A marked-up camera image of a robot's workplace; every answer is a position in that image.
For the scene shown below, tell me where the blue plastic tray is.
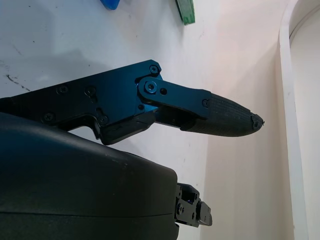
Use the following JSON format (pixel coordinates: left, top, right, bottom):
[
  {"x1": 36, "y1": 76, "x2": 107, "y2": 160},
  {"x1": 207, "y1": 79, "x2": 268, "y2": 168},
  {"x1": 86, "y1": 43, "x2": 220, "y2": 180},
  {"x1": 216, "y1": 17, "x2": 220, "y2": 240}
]
[{"x1": 99, "y1": 0, "x2": 121, "y2": 11}]

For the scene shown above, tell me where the white curved frame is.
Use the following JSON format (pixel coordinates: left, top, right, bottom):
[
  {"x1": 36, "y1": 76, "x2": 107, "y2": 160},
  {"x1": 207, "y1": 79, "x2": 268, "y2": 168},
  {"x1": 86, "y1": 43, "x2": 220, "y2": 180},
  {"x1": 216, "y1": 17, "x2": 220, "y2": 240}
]
[{"x1": 278, "y1": 0, "x2": 320, "y2": 240}]

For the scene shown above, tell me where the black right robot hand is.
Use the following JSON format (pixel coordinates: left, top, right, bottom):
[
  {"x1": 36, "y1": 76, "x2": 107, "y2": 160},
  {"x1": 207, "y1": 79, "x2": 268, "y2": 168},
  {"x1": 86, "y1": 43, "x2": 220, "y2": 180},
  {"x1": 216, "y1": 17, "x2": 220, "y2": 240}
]
[{"x1": 0, "y1": 59, "x2": 266, "y2": 240}]

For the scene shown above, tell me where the green white toothpaste box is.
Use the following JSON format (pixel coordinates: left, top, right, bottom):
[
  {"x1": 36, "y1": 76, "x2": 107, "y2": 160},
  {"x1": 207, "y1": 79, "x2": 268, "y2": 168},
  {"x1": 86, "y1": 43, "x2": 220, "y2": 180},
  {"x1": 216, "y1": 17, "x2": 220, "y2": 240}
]
[{"x1": 174, "y1": 0, "x2": 197, "y2": 26}]

